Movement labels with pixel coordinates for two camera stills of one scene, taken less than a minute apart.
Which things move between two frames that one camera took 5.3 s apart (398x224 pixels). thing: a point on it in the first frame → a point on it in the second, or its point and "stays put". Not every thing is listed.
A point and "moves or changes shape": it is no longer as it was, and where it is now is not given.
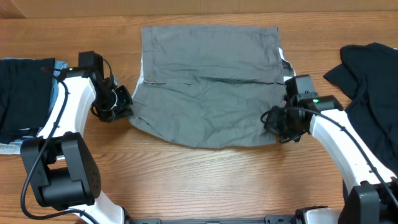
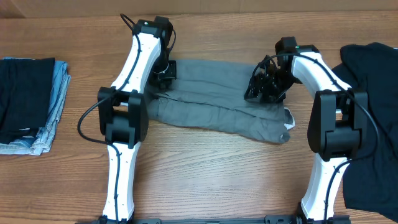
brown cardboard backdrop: [28, 9] stays put
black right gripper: [280, 125] → [261, 90]
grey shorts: [209, 86] moves or changes shape
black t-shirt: [369, 75] stays put
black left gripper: [123, 101] → [166, 74]
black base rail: [293, 219] stays put
